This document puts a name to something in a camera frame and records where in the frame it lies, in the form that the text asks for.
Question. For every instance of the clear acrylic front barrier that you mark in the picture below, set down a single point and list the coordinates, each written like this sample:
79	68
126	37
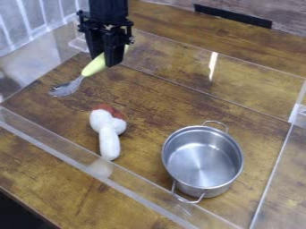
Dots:
119	178

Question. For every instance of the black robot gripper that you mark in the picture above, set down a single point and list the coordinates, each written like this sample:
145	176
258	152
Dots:
106	13

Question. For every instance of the white red plush mushroom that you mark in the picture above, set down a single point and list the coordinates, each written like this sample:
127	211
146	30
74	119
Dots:
109	123

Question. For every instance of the stainless steel pot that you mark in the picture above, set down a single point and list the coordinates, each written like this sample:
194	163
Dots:
203	160

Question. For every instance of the clear acrylic triangle bracket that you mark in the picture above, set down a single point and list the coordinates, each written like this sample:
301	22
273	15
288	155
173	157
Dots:
78	42

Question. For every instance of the black wall strip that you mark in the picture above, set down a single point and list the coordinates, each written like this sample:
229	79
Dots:
233	16

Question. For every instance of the green handled metal spoon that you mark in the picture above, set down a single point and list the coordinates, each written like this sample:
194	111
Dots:
68	88

